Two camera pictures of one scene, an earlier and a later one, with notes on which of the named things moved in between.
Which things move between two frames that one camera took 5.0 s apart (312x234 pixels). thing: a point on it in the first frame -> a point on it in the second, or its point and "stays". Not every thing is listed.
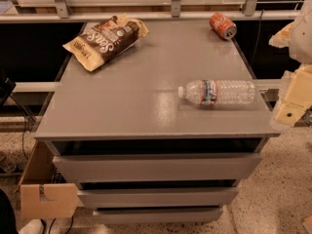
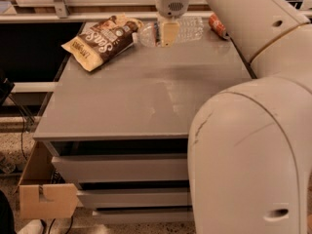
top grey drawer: x=160 y=169 stays
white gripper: x=302 y=39 -> x=173 y=4
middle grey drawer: x=159 y=197 stays
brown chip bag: x=105 y=40 stays
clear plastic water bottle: x=209 y=94 -> x=191 y=28
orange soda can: x=223 y=26 stays
